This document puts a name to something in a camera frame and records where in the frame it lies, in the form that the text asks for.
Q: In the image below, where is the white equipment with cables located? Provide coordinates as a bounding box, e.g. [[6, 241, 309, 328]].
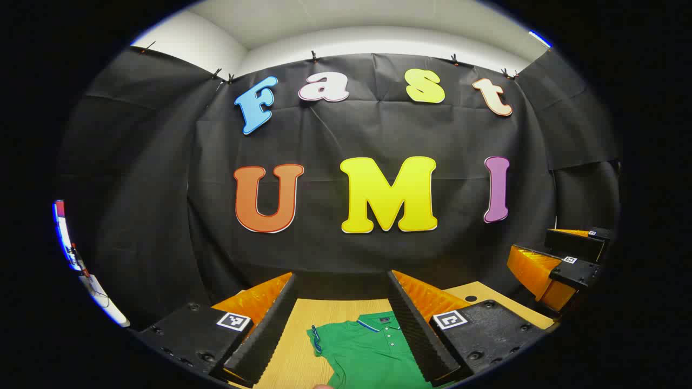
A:
[[52, 200, 131, 328]]

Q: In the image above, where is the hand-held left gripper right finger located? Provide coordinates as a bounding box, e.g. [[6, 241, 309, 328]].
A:
[[386, 269, 558, 385]]

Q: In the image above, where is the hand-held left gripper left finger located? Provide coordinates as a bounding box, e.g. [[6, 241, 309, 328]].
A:
[[134, 272, 299, 388]]

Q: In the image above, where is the black backdrop cloth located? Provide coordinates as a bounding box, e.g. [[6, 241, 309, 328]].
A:
[[57, 46, 622, 333]]

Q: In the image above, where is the green T-shirt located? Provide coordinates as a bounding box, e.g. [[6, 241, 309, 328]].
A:
[[306, 311, 457, 389]]

